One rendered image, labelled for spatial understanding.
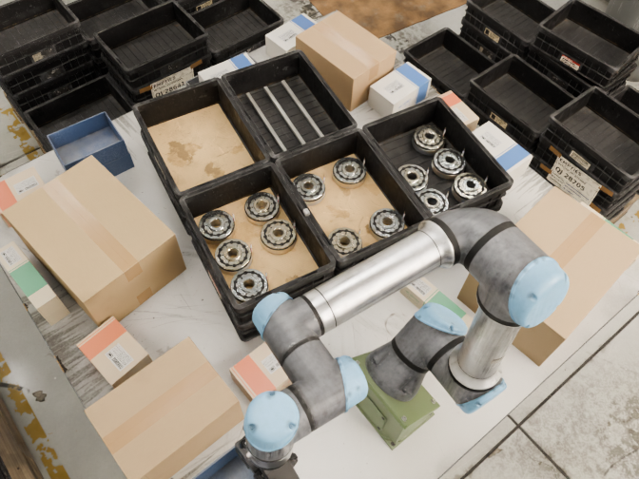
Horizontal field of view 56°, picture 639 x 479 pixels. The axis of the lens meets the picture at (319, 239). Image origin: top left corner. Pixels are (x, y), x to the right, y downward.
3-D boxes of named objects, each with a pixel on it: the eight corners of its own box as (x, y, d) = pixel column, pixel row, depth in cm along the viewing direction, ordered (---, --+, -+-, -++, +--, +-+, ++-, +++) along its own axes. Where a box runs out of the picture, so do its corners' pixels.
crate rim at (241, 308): (338, 268, 160) (338, 264, 158) (236, 316, 152) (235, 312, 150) (273, 165, 178) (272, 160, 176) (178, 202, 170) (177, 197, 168)
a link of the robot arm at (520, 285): (460, 352, 147) (522, 210, 104) (503, 400, 140) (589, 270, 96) (422, 375, 143) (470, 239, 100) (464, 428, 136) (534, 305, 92)
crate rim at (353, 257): (430, 225, 168) (432, 220, 166) (338, 268, 160) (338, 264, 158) (358, 131, 187) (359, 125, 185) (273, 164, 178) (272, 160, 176)
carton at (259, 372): (277, 343, 170) (276, 333, 164) (303, 374, 165) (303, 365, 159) (231, 378, 164) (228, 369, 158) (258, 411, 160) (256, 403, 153)
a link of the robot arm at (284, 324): (478, 172, 109) (243, 298, 94) (521, 211, 103) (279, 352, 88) (467, 212, 118) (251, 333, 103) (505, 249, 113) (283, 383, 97)
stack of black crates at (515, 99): (554, 155, 284) (584, 103, 255) (513, 185, 274) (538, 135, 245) (493, 105, 300) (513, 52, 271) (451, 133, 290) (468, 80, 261)
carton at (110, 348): (154, 363, 166) (148, 354, 160) (119, 393, 161) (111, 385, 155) (119, 326, 171) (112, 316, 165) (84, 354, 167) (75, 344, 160)
